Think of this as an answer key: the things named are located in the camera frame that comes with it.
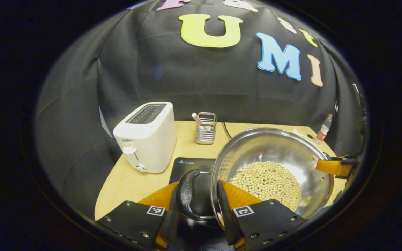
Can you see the pink striped straw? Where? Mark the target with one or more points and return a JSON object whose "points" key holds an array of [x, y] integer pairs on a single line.
{"points": [[196, 118]]}

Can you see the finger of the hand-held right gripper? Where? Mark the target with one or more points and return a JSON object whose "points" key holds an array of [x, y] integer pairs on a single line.
{"points": [[347, 159], [332, 168]]}

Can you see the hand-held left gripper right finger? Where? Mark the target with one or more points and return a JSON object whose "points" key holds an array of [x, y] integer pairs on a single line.
{"points": [[227, 216]]}

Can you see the clear plastic water bottle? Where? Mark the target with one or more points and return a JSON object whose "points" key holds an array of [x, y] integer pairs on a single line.
{"points": [[324, 130]]}

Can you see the pile of soybeans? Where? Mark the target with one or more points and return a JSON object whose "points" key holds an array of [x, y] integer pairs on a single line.
{"points": [[267, 183]]}

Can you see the black backdrop cloth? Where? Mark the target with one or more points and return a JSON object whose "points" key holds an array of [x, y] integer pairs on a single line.
{"points": [[145, 69]]}

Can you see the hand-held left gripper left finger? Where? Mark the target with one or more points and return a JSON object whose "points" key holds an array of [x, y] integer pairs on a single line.
{"points": [[169, 223]]}

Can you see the stainless steel pot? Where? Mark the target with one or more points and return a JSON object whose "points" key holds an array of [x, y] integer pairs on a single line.
{"points": [[277, 146]]}

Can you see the white toaster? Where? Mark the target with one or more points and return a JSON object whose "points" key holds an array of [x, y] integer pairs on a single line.
{"points": [[152, 143]]}

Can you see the black induction cooktop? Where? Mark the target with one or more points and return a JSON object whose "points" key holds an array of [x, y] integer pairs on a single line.
{"points": [[190, 165]]}

